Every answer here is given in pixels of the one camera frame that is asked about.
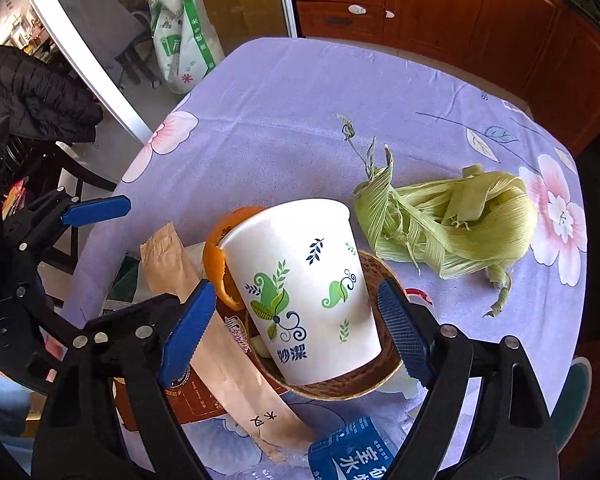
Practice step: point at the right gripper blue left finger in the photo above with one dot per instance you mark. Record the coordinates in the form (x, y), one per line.
(185, 336)

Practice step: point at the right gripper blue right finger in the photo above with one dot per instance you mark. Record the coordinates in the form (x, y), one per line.
(401, 319)

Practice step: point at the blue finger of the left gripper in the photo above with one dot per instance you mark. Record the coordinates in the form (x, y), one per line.
(95, 211)

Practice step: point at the brown paper chopstick sleeve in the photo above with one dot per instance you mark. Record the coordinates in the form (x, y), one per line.
(218, 359)

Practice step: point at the brown woven bowl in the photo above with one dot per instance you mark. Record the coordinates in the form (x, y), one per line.
(366, 357)

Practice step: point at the blue label plastic water bottle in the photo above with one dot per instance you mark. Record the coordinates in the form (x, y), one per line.
(359, 450)

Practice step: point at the white paper cup green print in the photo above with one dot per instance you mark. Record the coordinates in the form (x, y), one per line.
(297, 268)

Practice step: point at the green corn husk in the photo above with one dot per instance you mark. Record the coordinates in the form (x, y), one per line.
(481, 221)

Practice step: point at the teal trash bin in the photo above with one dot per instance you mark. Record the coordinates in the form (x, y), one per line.
(572, 401)

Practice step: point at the red wooden kitchen cabinets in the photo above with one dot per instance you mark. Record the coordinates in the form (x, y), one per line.
(545, 52)

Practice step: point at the brown snack wrapper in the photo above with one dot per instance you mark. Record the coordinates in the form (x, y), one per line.
(190, 399)

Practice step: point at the black jacket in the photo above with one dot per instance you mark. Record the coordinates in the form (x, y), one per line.
(43, 104)

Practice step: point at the glass sliding door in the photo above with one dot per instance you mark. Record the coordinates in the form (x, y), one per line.
(139, 57)

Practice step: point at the white green plastic bag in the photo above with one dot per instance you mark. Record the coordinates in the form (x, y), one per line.
(187, 45)

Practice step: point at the purple floral tablecloth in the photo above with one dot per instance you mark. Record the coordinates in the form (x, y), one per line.
(282, 119)

